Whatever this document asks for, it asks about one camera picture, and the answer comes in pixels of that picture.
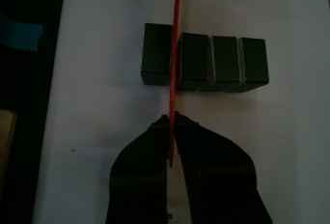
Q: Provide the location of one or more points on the dark green sushi piece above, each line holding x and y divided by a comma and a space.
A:
194, 61
157, 54
225, 62
254, 63

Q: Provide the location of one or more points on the white cutting board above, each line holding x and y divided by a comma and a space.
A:
107, 105

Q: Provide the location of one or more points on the red toy knife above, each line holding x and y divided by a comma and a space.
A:
176, 57

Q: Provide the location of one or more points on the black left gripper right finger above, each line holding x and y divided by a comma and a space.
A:
220, 176

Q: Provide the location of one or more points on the beige object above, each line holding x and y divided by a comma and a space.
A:
6, 144

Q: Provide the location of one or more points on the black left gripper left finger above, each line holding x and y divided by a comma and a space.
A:
138, 173

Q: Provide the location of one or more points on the blue tape piece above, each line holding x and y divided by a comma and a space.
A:
21, 35

